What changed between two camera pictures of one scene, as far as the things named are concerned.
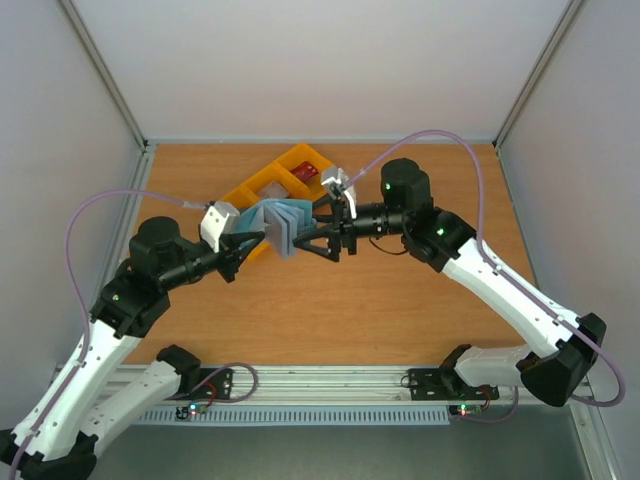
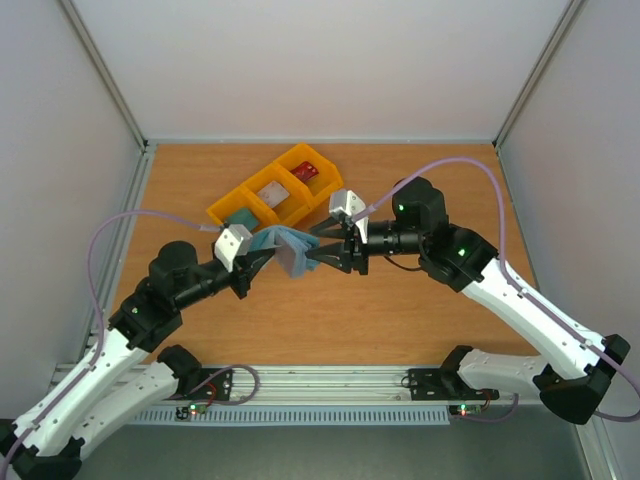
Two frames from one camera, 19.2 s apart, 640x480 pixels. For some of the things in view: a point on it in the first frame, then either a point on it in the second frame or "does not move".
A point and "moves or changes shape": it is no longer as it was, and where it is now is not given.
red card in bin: (305, 171) does not move
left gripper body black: (230, 255) → (241, 267)
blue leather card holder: (287, 220) moves or changes shape
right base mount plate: (445, 383) does not move
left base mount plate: (212, 383) does not move
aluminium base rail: (195, 386) does not move
